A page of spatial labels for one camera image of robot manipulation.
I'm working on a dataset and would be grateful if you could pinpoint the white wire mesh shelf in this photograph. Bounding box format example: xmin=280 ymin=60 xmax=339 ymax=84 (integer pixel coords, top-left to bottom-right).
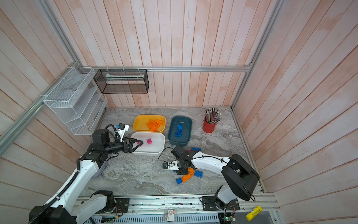
xmin=44 ymin=67 xmax=108 ymax=135

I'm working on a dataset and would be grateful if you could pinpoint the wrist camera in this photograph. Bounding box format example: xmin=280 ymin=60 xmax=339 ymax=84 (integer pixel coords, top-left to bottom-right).
xmin=162 ymin=161 xmax=180 ymax=170
xmin=114 ymin=123 xmax=130 ymax=142

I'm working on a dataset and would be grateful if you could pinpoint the orange lego brick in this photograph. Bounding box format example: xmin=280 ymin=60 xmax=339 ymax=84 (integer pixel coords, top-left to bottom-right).
xmin=155 ymin=119 xmax=164 ymax=126
xmin=181 ymin=174 xmax=192 ymax=183
xmin=146 ymin=120 xmax=156 ymax=129

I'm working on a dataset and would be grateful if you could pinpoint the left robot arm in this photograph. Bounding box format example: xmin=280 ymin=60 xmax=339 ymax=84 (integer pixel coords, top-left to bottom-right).
xmin=29 ymin=124 xmax=144 ymax=224

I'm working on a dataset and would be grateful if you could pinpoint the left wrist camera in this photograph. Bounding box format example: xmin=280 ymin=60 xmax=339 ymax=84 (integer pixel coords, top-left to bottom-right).
xmin=114 ymin=123 xmax=130 ymax=142

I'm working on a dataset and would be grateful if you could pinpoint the long orange lego plate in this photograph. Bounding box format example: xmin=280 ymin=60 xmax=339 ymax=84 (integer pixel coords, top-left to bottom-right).
xmin=188 ymin=167 xmax=195 ymax=175

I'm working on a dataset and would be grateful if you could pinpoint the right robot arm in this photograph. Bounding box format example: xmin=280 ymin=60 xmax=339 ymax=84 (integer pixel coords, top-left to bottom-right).
xmin=163 ymin=146 xmax=260 ymax=211

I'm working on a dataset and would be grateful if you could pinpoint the white plastic bin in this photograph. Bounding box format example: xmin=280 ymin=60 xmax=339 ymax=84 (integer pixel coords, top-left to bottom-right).
xmin=131 ymin=132 xmax=166 ymax=156

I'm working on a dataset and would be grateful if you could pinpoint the yellow plastic bin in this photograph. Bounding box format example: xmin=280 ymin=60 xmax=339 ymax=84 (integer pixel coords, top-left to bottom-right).
xmin=133 ymin=114 xmax=166 ymax=133

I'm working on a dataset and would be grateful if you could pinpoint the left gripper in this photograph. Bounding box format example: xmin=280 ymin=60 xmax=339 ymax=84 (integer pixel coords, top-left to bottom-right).
xmin=104 ymin=136 xmax=144 ymax=154

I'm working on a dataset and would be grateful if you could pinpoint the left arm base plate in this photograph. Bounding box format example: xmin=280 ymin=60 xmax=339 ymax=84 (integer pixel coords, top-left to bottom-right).
xmin=103 ymin=198 xmax=130 ymax=215

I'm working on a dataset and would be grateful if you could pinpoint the orange lego brick hollow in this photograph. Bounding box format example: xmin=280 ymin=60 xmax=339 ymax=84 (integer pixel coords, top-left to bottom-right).
xmin=150 ymin=124 xmax=160 ymax=132

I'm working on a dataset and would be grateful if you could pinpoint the red pencil cup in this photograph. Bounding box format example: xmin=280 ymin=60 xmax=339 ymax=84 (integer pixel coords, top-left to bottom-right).
xmin=202 ymin=120 xmax=217 ymax=133

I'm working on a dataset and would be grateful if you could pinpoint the black mesh wall basket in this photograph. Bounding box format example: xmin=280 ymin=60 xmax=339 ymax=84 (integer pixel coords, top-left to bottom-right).
xmin=94 ymin=68 xmax=150 ymax=94

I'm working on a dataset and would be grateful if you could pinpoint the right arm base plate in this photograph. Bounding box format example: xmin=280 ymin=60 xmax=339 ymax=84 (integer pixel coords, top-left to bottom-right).
xmin=200 ymin=196 xmax=240 ymax=211

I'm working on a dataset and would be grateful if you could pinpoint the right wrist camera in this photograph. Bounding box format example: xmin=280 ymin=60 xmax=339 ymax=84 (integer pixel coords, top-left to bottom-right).
xmin=162 ymin=161 xmax=180 ymax=170

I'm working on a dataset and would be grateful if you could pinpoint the teal plastic bin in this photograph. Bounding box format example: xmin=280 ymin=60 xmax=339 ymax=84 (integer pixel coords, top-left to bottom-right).
xmin=168 ymin=116 xmax=193 ymax=147

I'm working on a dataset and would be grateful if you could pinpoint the bundle of coloured pencils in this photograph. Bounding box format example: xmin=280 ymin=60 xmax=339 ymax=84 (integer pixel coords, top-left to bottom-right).
xmin=204 ymin=107 xmax=222 ymax=124

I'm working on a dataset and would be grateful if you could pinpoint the yellow marker tube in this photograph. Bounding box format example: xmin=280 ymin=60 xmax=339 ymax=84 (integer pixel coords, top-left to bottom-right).
xmin=246 ymin=206 xmax=263 ymax=221

